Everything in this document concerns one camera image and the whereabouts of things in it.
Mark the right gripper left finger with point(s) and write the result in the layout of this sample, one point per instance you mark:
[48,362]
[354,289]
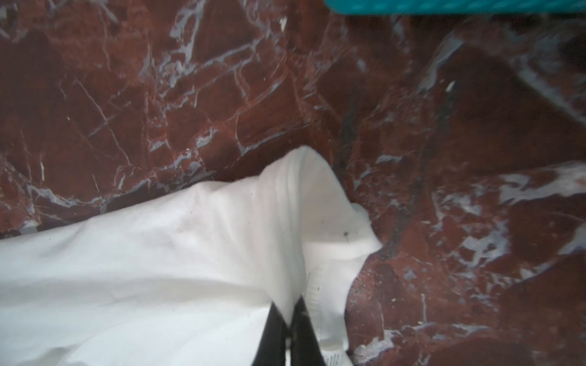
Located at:
[272,345]

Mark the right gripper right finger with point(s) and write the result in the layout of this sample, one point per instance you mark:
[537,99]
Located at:
[304,348]

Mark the white garment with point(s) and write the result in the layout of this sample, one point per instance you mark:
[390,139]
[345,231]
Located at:
[189,278]

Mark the teal plastic basket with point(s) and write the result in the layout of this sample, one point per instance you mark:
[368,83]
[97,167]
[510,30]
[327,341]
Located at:
[452,7]

